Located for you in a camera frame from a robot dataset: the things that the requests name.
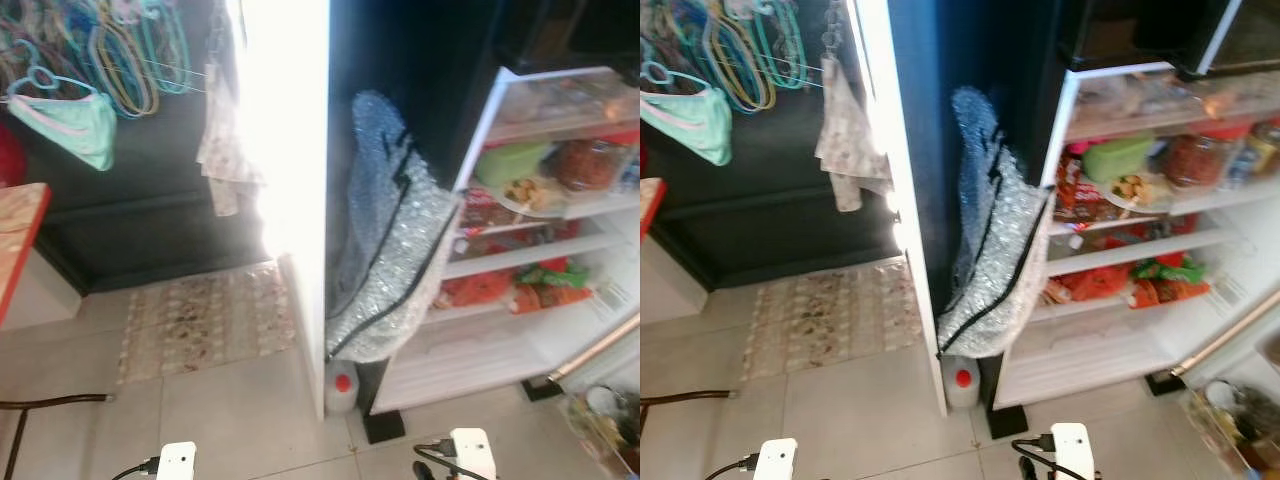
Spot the light blue clothes hanger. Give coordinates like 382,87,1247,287
640,60,717,98
7,64,102,102

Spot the beige patterned hanging towel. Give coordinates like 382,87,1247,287
814,54,894,214
196,61,264,217

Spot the jar of red food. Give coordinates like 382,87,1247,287
554,137,627,194
1159,132,1234,190

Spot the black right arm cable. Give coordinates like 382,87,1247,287
412,436,492,480
1009,431,1092,480

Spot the white plate with snacks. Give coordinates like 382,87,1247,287
494,174,567,217
1099,171,1172,214

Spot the beige floral floor mat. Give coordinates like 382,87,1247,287
741,257,927,382
117,261,300,387

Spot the silver insulated bag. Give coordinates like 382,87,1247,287
324,89,462,364
936,86,1057,360

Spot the green and red food packet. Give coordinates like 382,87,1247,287
514,257,592,314
1129,254,1212,309

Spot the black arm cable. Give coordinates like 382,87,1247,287
1009,431,1092,480
412,436,492,480
109,454,162,480
704,451,759,480

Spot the orange plastic food bag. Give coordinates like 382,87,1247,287
1044,264,1132,305
439,269,517,310

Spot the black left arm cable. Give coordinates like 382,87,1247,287
704,451,759,480
109,454,162,480

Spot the green lidded food container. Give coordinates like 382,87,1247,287
474,139,557,190
1081,136,1157,185

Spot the mint green fabric garment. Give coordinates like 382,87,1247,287
7,89,119,172
640,84,734,167

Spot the yellow clothes hanger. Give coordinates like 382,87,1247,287
89,18,160,120
702,14,776,115

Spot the teal clothes hanger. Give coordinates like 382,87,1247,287
752,0,809,92
139,0,192,97

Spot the white fridge door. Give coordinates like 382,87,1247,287
238,0,333,419
850,0,953,417

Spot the dark curved metal chair leg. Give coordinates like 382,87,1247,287
640,389,737,433
0,392,117,480

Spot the black fridge with white shelves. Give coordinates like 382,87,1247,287
328,0,641,445
888,0,1280,441

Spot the red veined marble table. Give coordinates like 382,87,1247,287
0,182,52,327
640,177,669,242

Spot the basket of mixed items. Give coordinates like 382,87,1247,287
559,384,641,477
1184,379,1280,477

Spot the clear bottle with red cap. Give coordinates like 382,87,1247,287
942,354,982,410
324,359,360,417

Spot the white door with wooden handle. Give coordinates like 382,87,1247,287
1169,289,1280,386
547,311,641,393

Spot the red snack packet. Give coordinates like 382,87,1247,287
1054,154,1112,224
461,187,522,237

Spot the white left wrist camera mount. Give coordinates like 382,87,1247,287
154,441,199,480
751,437,799,480

